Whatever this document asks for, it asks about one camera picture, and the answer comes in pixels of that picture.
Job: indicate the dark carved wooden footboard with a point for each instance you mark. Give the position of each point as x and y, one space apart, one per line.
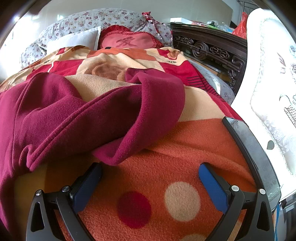
223 52

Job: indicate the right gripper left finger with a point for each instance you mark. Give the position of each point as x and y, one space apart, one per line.
69 200

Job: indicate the white pillow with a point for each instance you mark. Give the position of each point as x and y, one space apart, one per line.
88 38

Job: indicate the red plastic bag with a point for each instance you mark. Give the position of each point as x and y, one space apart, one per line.
241 29

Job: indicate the maroon fleece garment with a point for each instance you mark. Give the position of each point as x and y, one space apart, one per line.
45 119

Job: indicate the red heart pillow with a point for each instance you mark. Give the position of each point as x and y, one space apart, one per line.
122 37

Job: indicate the floral quilt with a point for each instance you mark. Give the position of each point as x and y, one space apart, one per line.
85 20

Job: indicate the white embroidered cushion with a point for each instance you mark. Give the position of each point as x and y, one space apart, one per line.
266 97

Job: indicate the orange red patterned blanket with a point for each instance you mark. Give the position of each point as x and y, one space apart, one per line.
155 194

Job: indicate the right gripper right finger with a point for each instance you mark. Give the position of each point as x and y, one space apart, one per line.
231 200

